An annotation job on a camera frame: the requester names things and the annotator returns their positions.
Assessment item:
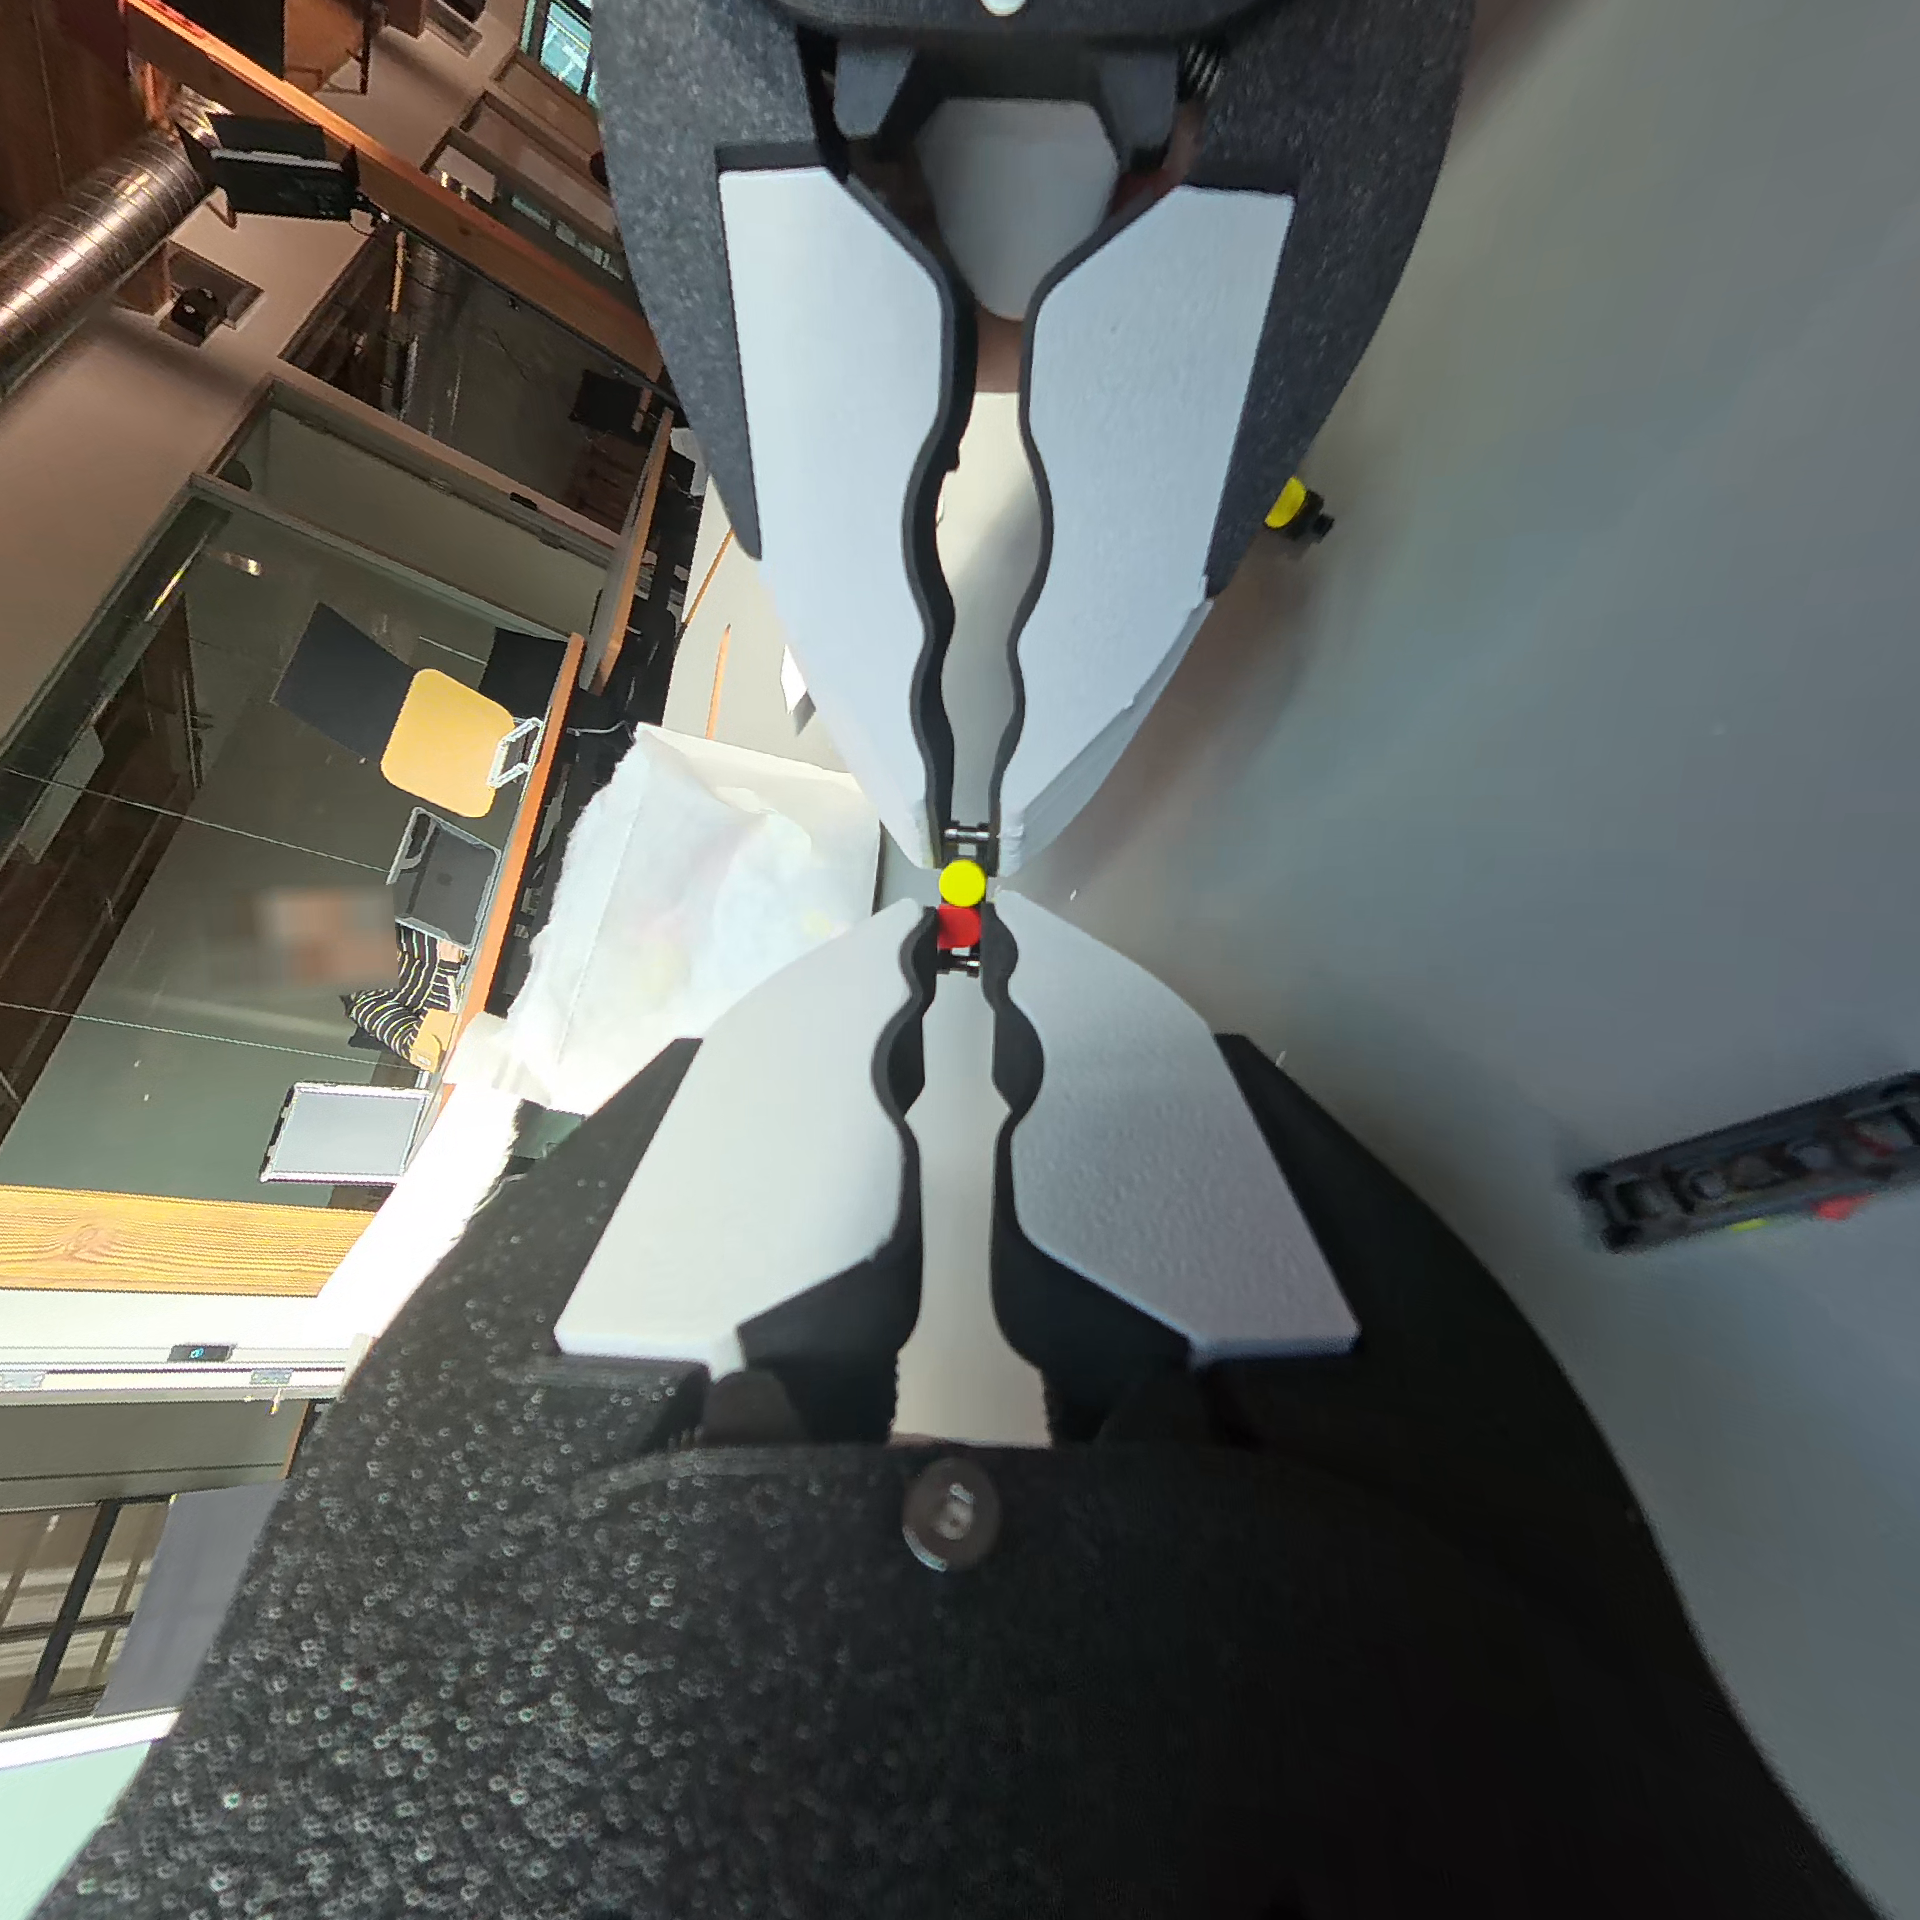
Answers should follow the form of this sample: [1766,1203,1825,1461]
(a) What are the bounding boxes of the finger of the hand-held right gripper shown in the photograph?
[716,163,966,870]
[987,183,1298,875]

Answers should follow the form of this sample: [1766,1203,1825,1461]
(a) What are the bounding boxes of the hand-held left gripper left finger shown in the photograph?
[552,900,945,1445]

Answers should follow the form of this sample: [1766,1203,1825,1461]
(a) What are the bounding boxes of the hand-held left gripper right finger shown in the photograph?
[981,895,1362,1445]

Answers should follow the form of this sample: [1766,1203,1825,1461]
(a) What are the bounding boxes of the long black lego plate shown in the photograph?
[1573,1072,1920,1256]

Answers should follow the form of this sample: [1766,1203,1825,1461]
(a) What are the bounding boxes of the crumpled white paper bag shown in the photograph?
[516,723,890,1056]

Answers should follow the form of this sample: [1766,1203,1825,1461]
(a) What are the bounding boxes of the silver framed monitor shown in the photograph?
[259,1080,437,1187]

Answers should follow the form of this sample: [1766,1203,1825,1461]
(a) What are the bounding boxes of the yellow chair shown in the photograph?
[379,666,513,822]

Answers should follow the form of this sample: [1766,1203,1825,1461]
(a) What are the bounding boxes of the light wooden beam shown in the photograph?
[0,1183,379,1303]

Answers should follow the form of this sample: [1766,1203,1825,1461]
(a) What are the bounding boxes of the black ceiling speaker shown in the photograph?
[173,112,371,222]

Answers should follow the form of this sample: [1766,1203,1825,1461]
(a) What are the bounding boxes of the metal air duct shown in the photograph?
[0,127,229,396]

